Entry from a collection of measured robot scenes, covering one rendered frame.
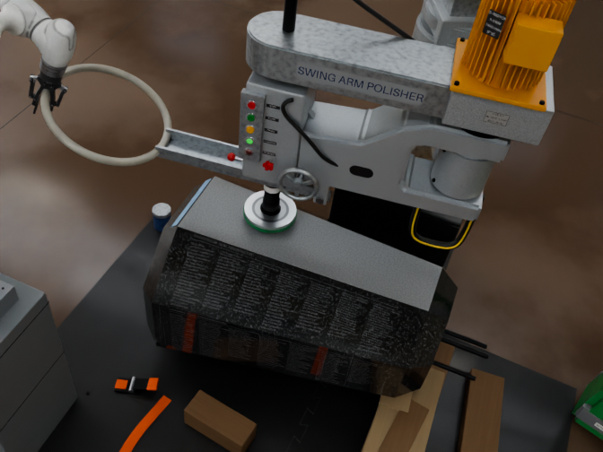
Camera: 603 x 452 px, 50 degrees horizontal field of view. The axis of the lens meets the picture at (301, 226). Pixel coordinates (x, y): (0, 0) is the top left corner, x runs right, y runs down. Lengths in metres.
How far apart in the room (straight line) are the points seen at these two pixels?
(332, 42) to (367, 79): 0.17
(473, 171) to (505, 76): 0.39
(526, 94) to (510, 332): 1.83
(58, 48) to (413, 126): 1.20
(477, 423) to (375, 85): 1.73
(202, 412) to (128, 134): 2.05
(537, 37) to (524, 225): 2.43
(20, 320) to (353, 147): 1.29
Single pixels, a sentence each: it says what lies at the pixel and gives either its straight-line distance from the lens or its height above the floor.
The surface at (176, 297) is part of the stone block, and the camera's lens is 2.65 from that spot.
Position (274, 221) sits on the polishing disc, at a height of 0.86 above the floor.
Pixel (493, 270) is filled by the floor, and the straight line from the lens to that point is 3.84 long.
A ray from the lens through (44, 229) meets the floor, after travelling 3.80.
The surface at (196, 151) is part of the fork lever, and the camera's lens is 2.57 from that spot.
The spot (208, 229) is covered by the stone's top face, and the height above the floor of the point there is 0.80.
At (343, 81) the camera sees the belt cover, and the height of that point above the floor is 1.61.
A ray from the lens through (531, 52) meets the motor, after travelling 1.87.
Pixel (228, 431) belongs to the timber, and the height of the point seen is 0.14.
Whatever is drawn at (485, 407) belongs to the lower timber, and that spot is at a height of 0.09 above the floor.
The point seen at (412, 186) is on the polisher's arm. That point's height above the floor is 1.22.
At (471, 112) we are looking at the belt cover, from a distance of 2.03.
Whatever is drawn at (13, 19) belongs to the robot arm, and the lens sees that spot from 2.42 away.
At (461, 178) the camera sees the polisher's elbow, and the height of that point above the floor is 1.33.
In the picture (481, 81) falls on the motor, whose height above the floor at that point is 1.70.
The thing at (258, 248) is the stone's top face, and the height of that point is 0.80.
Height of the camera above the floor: 2.76
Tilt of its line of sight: 47 degrees down
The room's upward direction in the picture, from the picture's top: 9 degrees clockwise
